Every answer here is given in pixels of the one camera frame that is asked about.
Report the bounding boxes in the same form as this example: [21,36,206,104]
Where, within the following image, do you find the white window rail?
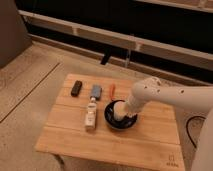
[19,10,213,71]

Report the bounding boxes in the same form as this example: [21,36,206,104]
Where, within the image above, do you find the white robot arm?
[124,77,213,171]

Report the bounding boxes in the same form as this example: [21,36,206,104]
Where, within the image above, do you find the orange red pen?
[109,84,116,101]

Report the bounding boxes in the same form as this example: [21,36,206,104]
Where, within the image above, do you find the white ceramic cup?
[113,101,126,121]

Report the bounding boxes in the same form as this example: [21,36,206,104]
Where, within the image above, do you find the black ceramic bowl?
[104,100,138,130]

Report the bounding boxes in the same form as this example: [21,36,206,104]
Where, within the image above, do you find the grey sofa corner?
[0,0,32,68]

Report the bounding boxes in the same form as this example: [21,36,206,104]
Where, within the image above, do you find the white plastic bottle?
[85,97,97,130]

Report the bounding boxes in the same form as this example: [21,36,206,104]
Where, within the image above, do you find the blue grey rectangular block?
[90,85,102,99]

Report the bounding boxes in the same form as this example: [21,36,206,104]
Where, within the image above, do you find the black rectangular remote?
[71,80,82,97]

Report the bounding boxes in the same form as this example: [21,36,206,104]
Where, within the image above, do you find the wooden slatted table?
[35,74,185,171]

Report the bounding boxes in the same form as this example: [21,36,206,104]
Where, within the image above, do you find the black foot near rail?
[100,53,111,65]

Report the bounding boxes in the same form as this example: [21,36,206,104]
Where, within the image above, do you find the black cable on floor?
[185,115,208,149]

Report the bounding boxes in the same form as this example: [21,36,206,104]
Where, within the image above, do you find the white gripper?
[122,95,147,117]

